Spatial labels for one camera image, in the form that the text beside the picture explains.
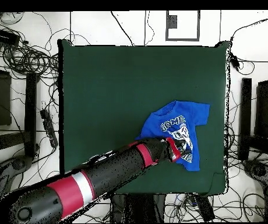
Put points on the blue printed t-shirt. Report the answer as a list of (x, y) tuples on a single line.
[(192, 112)]

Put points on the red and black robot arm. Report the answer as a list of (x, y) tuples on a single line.
[(115, 170)]

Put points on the black power strip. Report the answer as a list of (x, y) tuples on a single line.
[(49, 127), (205, 208)]

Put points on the grey wheeled base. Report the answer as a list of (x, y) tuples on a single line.
[(258, 170), (19, 163)]

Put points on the dark green table cloth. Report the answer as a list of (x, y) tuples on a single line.
[(124, 81)]

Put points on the black power adapter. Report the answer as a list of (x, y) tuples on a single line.
[(235, 61)]

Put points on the black electronics box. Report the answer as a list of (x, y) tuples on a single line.
[(4, 36)]

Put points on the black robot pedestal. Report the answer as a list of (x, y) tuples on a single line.
[(138, 207)]

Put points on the black frame stand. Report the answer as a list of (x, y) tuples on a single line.
[(30, 105), (245, 116)]

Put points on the grey square frame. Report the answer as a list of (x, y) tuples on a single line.
[(171, 22)]

